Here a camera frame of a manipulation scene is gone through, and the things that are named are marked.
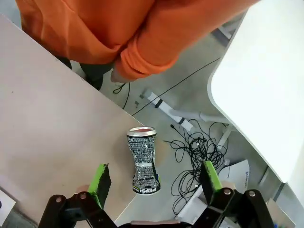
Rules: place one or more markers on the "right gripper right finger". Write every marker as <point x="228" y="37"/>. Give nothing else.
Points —
<point x="211" y="183"/>

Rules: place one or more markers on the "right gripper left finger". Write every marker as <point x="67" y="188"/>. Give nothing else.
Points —
<point x="99" y="187"/>

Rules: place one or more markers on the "person's left forearm orange sleeve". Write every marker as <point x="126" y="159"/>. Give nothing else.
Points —
<point x="152" y="47"/>

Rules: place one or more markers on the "crushed black Pepsi can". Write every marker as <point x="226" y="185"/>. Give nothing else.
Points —
<point x="143" y="161"/>

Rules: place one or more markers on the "person's left hand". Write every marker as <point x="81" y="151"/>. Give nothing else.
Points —
<point x="116" y="76"/>

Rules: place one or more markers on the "white box with blue print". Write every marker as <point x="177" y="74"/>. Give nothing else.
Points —
<point x="237" y="174"/>

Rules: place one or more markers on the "grey table leg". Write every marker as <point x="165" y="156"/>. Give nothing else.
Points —
<point x="222" y="133"/>

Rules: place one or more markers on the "white table foot with tape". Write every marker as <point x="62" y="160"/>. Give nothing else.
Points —
<point x="168" y="110"/>

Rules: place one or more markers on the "white table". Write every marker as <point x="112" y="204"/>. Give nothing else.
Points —
<point x="263" y="71"/>

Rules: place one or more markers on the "person in orange hoodie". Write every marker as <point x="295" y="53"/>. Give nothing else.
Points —
<point x="95" y="26"/>

